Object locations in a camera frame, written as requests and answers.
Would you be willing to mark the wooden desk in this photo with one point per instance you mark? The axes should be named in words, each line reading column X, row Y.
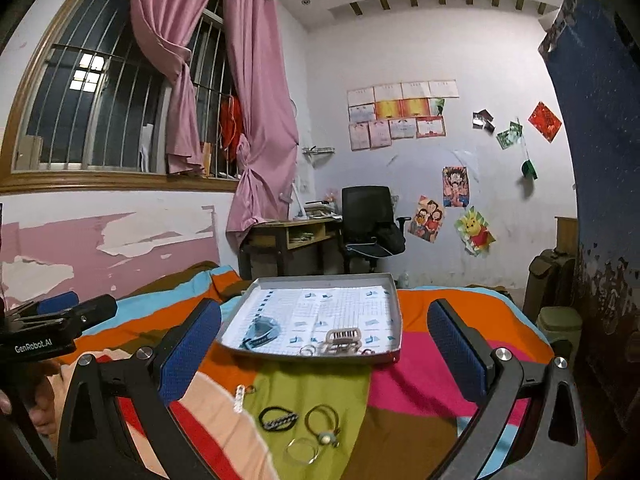
column 282, row 239

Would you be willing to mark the blue wardrobe curtain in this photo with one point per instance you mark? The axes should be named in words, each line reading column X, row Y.
column 593, row 62

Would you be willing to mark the pink curtain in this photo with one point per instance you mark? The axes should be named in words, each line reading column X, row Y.
column 229, row 99

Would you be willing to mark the cartoon family poster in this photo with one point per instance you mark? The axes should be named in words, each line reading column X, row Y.
column 427, row 220

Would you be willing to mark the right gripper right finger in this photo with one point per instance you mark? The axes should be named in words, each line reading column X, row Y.
column 550, row 442

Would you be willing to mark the clear hair pin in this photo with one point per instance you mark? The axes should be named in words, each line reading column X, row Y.
column 241, row 392

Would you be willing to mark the barred window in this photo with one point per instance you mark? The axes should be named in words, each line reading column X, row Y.
column 90, row 112

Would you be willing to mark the clear ring bangle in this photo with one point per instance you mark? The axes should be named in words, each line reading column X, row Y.
column 302, row 451

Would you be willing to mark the winnie pooh poster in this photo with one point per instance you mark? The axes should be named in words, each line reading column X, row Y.
column 474, row 232

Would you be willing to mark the cartoon boy poster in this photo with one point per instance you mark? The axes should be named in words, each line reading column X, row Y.
column 455, row 187

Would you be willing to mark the left hand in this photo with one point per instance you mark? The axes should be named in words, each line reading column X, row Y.
column 37, row 394

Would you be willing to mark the red paper square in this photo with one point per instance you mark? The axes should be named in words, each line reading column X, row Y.
column 543, row 119

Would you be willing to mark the black office chair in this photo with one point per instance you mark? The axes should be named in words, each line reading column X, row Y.
column 370, row 230

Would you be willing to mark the colourful striped blanket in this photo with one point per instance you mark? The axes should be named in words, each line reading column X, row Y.
column 394, row 421

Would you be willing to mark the olive green bag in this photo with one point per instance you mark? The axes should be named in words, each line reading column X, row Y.
column 550, row 282

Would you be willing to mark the grey tray with paper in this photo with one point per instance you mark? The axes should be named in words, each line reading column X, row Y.
column 307, row 307

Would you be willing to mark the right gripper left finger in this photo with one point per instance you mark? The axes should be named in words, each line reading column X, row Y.
column 94, row 441

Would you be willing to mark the certificates on wall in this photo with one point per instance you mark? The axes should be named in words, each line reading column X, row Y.
column 381, row 114

